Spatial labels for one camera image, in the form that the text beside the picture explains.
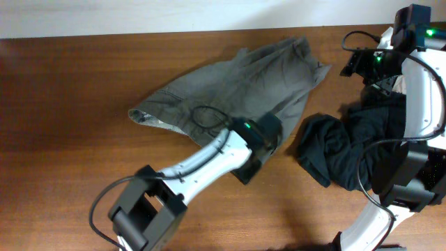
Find grey shorts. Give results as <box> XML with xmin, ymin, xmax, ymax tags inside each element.
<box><xmin>128</xmin><ymin>38</ymin><xmax>330</xmax><ymax>146</ymax></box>

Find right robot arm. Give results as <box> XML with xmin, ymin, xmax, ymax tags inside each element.
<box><xmin>333</xmin><ymin>4</ymin><xmax>445</xmax><ymax>250</ymax></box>

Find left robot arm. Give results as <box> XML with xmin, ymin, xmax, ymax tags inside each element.
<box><xmin>108</xmin><ymin>114</ymin><xmax>282</xmax><ymax>250</ymax></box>

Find black garment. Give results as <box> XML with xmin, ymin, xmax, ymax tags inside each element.
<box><xmin>296</xmin><ymin>88</ymin><xmax>406</xmax><ymax>191</ymax></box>

